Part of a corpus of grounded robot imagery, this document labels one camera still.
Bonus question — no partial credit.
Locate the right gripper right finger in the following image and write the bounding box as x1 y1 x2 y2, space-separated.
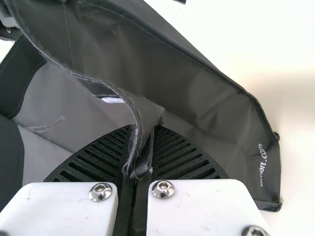
135 125 272 236

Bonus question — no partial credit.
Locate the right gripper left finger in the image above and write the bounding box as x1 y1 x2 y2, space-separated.
0 124 136 236

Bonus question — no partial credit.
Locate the dark grey bag with straps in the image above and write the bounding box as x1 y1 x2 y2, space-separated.
0 0 283 212

